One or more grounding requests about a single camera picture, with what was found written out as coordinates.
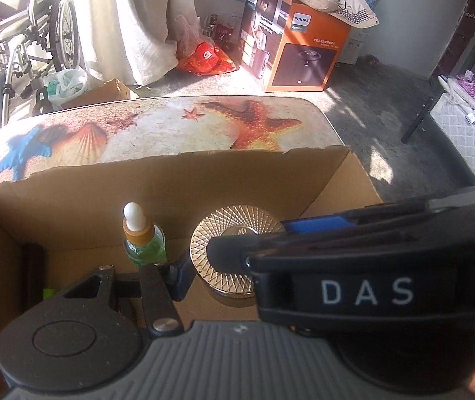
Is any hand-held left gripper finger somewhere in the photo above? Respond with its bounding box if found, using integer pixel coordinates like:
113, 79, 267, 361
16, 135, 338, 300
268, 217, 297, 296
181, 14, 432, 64
63, 254, 198, 336

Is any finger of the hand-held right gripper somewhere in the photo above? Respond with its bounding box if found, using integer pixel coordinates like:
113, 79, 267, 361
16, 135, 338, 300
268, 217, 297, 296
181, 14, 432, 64
207, 232, 297, 278
283, 199, 432, 236

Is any gold round tin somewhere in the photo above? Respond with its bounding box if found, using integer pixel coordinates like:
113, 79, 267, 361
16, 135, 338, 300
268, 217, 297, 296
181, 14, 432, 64
189, 204, 286, 307

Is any green dropper bottle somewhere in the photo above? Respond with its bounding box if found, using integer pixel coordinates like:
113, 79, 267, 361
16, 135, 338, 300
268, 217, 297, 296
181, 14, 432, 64
121, 202, 168, 268

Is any black metal leg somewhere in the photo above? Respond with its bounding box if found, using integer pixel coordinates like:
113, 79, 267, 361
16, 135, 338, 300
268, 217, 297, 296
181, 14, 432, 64
401, 97, 435, 143

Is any seashell print table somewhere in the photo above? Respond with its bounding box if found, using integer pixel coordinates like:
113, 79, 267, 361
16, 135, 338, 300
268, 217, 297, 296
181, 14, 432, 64
0, 96, 343, 192

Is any white quilted mattress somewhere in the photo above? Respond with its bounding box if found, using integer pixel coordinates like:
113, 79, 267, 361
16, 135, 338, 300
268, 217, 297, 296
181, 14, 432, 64
435, 75, 475, 186

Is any orange appliance box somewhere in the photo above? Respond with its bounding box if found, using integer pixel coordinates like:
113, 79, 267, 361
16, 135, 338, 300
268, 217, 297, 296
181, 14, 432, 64
240, 0, 353, 92

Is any red orange snack bag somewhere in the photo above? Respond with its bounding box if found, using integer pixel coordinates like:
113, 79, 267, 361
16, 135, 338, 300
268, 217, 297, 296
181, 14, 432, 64
177, 39, 240, 76

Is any small flat cardboard box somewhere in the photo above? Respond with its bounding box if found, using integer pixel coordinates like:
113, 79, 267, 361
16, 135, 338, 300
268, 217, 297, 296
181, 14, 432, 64
60, 78, 140, 111

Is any white green plastic bag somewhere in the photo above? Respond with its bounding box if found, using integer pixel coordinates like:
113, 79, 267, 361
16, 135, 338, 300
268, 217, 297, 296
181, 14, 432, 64
43, 67, 88, 109

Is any dark wooden door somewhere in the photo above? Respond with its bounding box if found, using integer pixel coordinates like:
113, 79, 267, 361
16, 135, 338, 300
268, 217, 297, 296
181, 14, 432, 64
431, 0, 475, 80

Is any white curtain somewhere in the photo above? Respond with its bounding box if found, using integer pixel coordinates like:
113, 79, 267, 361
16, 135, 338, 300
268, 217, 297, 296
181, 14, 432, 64
77, 0, 198, 86

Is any folded wheelchair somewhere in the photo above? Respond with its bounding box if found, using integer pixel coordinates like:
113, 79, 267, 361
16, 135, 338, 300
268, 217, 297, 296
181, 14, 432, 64
0, 0, 82, 128

